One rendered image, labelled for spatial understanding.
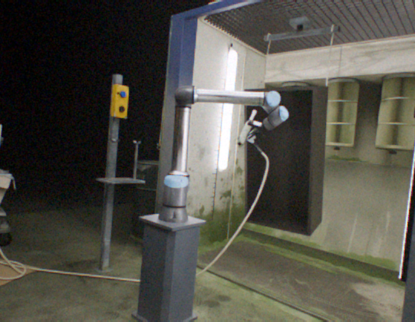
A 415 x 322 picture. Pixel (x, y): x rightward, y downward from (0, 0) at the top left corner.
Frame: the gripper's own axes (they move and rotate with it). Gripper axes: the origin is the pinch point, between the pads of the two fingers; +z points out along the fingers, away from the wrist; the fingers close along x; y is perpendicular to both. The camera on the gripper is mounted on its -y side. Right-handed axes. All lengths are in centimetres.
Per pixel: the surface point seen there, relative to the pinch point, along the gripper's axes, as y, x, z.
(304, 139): 51, 53, -5
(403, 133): 123, 103, -56
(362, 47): 49, 160, -68
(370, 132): 127, 143, -22
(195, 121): -29, 50, 58
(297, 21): -23, 103, -54
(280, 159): 52, 49, 24
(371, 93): 100, 170, -44
